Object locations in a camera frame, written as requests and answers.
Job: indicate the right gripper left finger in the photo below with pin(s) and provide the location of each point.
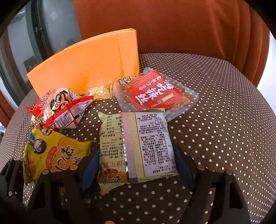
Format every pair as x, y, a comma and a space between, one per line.
67, 196

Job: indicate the yellow cartoon noodle snack packet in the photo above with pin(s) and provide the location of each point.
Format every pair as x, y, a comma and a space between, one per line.
48, 149

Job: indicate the red cartoon face snack bag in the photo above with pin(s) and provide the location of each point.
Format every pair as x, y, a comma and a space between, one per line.
59, 109

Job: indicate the green noodle snack packet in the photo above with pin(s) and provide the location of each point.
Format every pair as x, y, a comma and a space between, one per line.
135, 147

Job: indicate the small clear yellow candy packet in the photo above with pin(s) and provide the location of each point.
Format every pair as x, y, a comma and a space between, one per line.
99, 93

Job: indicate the red spicy strips clear packet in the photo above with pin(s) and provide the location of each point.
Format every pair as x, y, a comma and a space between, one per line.
152, 90

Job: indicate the brown polka dot tablecloth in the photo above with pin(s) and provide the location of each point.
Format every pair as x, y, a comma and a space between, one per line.
231, 127

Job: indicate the orange curtain left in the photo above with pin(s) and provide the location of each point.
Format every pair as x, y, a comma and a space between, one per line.
6, 111

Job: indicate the orange curtain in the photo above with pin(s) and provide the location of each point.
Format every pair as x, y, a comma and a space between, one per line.
6, 111
228, 30

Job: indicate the orange cardboard box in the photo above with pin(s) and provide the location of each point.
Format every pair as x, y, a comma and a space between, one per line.
96, 61

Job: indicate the green framed glass door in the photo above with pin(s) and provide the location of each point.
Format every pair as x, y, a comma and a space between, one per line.
38, 30

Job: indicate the orange curtain right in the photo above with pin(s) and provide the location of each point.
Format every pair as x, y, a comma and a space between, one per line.
228, 30

